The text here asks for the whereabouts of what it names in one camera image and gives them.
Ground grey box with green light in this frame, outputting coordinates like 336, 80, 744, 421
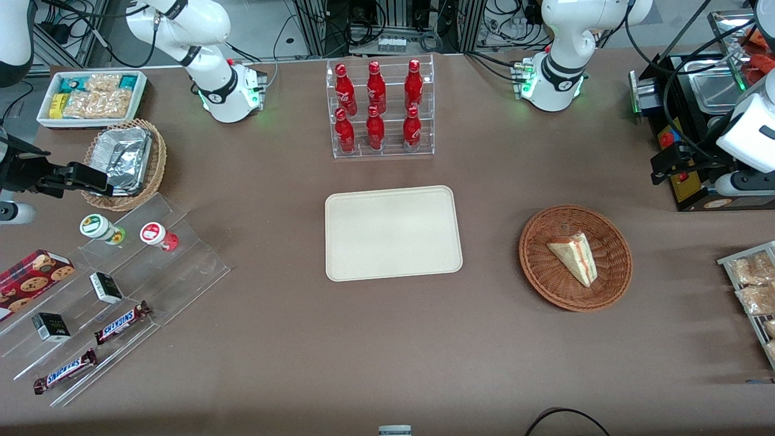
628, 68, 668, 117

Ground light tan wicker basket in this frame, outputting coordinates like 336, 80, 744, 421
82, 119, 167, 212

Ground steel warmer tray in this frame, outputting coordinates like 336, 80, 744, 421
690, 71, 747, 116

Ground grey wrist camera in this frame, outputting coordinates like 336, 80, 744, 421
0, 203, 37, 226
714, 172, 775, 198

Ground green lidded white cup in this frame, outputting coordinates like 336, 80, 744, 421
79, 214, 127, 245

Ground red cola bottle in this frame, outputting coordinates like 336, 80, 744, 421
335, 108, 357, 154
404, 59, 424, 111
366, 105, 386, 152
403, 106, 422, 152
367, 61, 387, 114
335, 63, 358, 116

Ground red cookie box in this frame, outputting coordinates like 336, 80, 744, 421
0, 249, 76, 322

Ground black food warmer machine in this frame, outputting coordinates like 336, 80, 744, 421
642, 9, 775, 213

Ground aluminium foil container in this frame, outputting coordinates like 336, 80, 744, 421
90, 127, 153, 196

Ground small black box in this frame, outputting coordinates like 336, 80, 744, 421
90, 272, 124, 305
31, 312, 71, 343

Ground triangular sandwich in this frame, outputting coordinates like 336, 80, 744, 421
547, 231, 599, 288

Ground grey wire rack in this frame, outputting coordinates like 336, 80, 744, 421
717, 241, 775, 370

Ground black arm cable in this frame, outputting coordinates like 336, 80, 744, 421
36, 0, 159, 68
625, 0, 760, 159

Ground clear acrylic stepped shelf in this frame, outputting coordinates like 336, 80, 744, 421
0, 193, 231, 408

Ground clear acrylic bottle rack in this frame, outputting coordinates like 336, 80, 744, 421
326, 54, 435, 159

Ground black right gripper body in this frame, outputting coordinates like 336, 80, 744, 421
0, 154, 38, 196

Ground white rectangular snack bin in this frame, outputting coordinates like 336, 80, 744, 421
36, 70, 148, 129

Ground large clear cracker bag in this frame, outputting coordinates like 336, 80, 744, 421
63, 90, 133, 120

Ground red lidded white cup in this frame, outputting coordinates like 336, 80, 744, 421
140, 222, 179, 252

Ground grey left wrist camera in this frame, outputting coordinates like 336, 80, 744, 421
714, 172, 775, 198

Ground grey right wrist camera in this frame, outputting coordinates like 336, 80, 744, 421
0, 203, 37, 226

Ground brown round wicker basket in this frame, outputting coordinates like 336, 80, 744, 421
519, 205, 633, 312

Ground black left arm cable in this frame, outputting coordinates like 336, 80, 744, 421
625, 0, 760, 159

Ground red fried food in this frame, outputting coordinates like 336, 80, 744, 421
746, 29, 775, 87

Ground black looped cable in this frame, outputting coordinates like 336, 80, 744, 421
524, 408, 612, 436

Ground brown Snickers bar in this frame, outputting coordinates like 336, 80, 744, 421
33, 348, 99, 395
94, 301, 152, 346

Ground beige rectangular serving tray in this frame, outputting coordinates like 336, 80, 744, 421
325, 185, 464, 283

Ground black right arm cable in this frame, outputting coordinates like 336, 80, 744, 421
36, 0, 159, 68

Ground small clear cracker bag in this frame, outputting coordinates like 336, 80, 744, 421
85, 73, 122, 93

